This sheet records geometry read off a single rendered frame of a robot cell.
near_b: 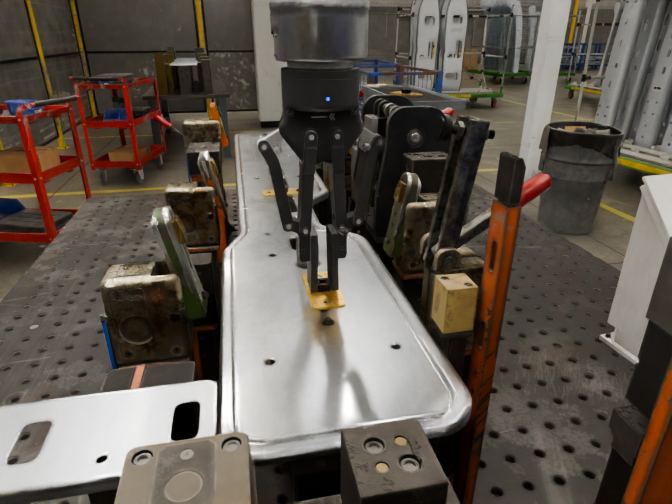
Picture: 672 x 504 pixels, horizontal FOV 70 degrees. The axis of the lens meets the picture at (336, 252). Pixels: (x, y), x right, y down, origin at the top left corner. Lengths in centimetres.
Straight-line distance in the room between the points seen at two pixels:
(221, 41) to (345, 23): 785
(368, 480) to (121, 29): 827
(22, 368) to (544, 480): 95
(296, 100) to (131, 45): 797
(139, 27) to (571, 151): 654
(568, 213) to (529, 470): 300
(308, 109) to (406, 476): 32
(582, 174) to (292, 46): 327
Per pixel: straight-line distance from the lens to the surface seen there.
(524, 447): 88
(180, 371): 54
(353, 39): 46
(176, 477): 33
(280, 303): 59
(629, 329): 114
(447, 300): 50
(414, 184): 72
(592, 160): 360
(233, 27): 829
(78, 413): 49
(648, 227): 107
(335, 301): 54
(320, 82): 46
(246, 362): 50
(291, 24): 45
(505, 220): 47
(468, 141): 53
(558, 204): 371
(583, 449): 91
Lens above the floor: 130
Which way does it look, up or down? 24 degrees down
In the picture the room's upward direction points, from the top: straight up
